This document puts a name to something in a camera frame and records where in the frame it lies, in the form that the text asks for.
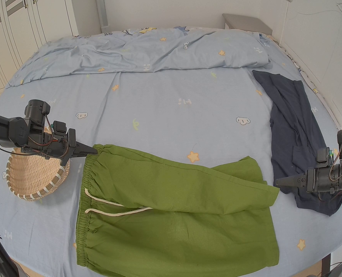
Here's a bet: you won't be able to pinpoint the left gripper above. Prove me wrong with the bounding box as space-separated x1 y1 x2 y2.
42 128 77 167

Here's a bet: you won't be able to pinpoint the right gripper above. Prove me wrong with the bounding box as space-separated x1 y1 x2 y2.
305 166 341 194

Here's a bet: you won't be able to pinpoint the green shorts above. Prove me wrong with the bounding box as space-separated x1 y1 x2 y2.
74 143 281 277

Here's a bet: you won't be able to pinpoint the round woven basket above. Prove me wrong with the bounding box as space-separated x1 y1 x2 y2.
6 125 72 202

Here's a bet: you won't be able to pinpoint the dark blue garment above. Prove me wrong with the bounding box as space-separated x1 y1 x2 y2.
251 70 342 216

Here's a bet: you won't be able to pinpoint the bed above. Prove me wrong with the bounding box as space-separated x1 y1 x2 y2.
0 0 342 277

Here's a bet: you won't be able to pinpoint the white wardrobe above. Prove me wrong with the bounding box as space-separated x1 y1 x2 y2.
0 0 80 92

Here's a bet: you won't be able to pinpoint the pale blue quilt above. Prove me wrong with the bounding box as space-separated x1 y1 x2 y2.
6 26 273 89

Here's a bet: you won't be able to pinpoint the grey vertical pipe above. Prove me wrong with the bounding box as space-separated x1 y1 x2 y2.
94 0 110 32

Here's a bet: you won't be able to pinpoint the grey bedside table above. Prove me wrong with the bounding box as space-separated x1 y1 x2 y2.
222 13 273 36

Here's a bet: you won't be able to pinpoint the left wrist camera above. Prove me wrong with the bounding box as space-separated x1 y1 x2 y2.
52 121 68 141

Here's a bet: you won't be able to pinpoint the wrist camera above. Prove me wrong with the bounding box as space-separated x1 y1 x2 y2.
52 121 68 141
317 147 333 165

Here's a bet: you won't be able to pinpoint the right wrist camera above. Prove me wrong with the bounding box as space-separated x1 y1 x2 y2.
317 147 333 165

